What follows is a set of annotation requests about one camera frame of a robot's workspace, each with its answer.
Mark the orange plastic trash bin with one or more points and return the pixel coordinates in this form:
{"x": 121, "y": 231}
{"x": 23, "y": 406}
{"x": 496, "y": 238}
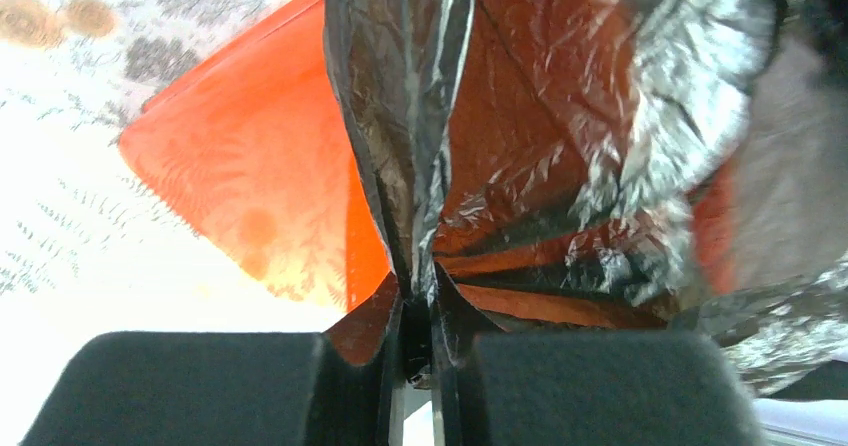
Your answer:
{"x": 251, "y": 149}

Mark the floral patterned table mat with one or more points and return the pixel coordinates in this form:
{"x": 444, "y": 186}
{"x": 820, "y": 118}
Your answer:
{"x": 86, "y": 248}

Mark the black plastic trash bag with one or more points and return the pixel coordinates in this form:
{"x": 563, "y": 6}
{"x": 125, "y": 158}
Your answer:
{"x": 560, "y": 147}

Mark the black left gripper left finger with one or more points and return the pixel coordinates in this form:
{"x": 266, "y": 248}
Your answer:
{"x": 338, "y": 387}

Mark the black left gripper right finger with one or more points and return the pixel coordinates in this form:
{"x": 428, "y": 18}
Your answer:
{"x": 559, "y": 387}

